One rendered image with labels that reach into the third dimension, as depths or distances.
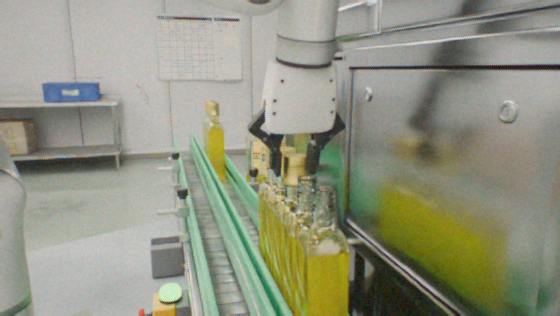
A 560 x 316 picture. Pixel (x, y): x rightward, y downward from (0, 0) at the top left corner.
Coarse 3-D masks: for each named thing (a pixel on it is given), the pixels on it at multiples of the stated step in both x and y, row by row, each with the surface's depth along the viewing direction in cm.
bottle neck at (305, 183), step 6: (300, 180) 57; (306, 180) 57; (312, 180) 57; (300, 186) 58; (306, 186) 57; (312, 186) 57; (300, 192) 58; (306, 192) 57; (300, 198) 58; (306, 198) 58; (300, 204) 58; (306, 204) 58; (300, 210) 58; (306, 210) 58
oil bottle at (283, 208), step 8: (280, 208) 64; (288, 208) 63; (280, 216) 63; (280, 224) 63; (280, 232) 63; (280, 240) 63; (280, 248) 64; (280, 256) 64; (280, 264) 64; (280, 272) 65; (280, 280) 65; (280, 288) 65
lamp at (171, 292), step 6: (162, 288) 87; (168, 288) 86; (174, 288) 86; (180, 288) 88; (162, 294) 86; (168, 294) 85; (174, 294) 86; (180, 294) 87; (162, 300) 86; (168, 300) 86; (174, 300) 86; (180, 300) 87
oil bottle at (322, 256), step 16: (304, 240) 53; (320, 240) 52; (336, 240) 52; (304, 256) 53; (320, 256) 52; (336, 256) 52; (304, 272) 53; (320, 272) 52; (336, 272) 53; (304, 288) 54; (320, 288) 53; (336, 288) 53; (304, 304) 54; (320, 304) 53; (336, 304) 54
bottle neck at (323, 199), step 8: (312, 192) 53; (320, 192) 52; (328, 192) 52; (312, 200) 53; (320, 200) 52; (328, 200) 52; (312, 208) 53; (320, 208) 52; (328, 208) 52; (312, 216) 53; (320, 216) 52; (328, 216) 52; (312, 224) 53; (320, 224) 53; (328, 224) 53
